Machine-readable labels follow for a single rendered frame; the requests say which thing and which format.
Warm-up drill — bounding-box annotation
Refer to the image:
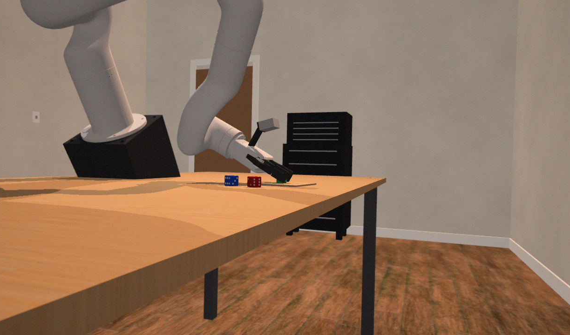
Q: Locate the red die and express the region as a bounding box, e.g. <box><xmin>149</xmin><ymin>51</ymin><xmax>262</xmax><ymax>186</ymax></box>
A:
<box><xmin>247</xmin><ymin>176</ymin><xmax>261</xmax><ymax>188</ymax></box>

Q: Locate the blue die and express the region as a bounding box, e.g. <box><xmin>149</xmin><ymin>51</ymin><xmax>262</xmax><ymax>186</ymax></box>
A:
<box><xmin>224</xmin><ymin>175</ymin><xmax>238</xmax><ymax>186</ymax></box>

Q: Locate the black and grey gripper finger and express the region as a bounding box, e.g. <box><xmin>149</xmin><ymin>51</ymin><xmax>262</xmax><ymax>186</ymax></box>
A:
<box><xmin>246</xmin><ymin>154</ymin><xmax>289</xmax><ymax>183</ymax></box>
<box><xmin>269</xmin><ymin>160</ymin><xmax>293</xmax><ymax>182</ymax></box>

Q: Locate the tan mat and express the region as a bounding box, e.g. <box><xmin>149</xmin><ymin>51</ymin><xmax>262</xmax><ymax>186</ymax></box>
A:
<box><xmin>261</xmin><ymin>181</ymin><xmax>316</xmax><ymax>187</ymax></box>

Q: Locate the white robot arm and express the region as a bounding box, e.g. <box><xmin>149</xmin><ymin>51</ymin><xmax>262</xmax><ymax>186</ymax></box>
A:
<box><xmin>20</xmin><ymin>0</ymin><xmax>264</xmax><ymax>158</ymax></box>

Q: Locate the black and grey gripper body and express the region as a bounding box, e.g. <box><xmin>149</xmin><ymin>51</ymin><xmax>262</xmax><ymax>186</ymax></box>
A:
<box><xmin>228</xmin><ymin>134</ymin><xmax>274</xmax><ymax>173</ymax></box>

